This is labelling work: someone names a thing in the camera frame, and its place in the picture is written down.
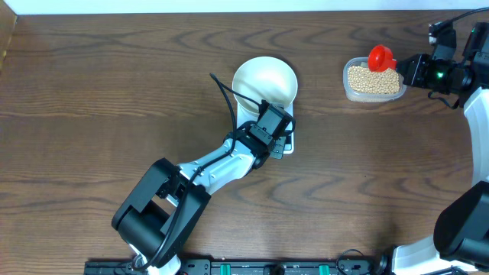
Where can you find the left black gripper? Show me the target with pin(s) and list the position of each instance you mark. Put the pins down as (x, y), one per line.
(275, 147)

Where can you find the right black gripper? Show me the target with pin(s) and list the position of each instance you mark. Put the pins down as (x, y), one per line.
(415, 79)

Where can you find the white digital kitchen scale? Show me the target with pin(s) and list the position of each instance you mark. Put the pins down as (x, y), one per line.
(243, 115)

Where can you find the red plastic measuring scoop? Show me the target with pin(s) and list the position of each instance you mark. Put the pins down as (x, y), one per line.
(380, 59)

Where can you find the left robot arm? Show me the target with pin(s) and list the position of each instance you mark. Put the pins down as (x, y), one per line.
(160, 213)

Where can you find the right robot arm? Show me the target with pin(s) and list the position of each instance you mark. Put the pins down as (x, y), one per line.
(459, 243)

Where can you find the white round bowl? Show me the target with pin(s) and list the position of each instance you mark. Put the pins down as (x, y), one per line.
(265, 78)

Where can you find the soybeans pile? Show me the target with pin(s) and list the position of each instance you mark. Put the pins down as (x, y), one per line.
(362, 80)

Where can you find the clear plastic container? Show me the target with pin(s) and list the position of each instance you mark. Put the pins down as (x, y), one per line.
(364, 97)

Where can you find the cardboard panel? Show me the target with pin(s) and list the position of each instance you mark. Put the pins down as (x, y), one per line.
(8, 20)

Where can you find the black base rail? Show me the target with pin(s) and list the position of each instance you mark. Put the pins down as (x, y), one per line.
(202, 266)

